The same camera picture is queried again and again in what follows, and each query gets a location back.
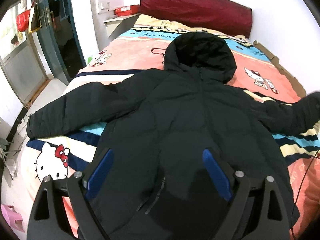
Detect black hooded puffer jacket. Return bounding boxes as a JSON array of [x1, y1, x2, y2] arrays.
[[27, 32, 319, 239]]

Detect pink plastic stool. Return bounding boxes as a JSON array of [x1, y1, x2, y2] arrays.
[[1, 204, 25, 232]]

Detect brown cardboard sheet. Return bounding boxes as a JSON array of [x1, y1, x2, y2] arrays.
[[253, 40, 306, 98]]

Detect grey metal door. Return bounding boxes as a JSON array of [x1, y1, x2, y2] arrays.
[[1, 38, 47, 106]]

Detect Hello Kitty striped blanket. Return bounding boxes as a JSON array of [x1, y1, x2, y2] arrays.
[[26, 15, 319, 238]]

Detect red hanging bag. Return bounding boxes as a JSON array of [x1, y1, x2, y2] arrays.
[[16, 9, 30, 32]]

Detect white bedside shelf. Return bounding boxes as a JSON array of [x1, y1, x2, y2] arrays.
[[103, 13, 140, 41]]

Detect dark red headboard cushion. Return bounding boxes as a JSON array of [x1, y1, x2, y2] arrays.
[[140, 0, 253, 38]]

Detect red box on shelf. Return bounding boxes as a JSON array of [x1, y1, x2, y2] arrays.
[[114, 4, 140, 16]]

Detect teal door frame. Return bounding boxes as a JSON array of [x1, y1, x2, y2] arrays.
[[36, 0, 86, 85]]

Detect white wall switch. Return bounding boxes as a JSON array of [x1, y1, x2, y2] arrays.
[[100, 2, 110, 10]]

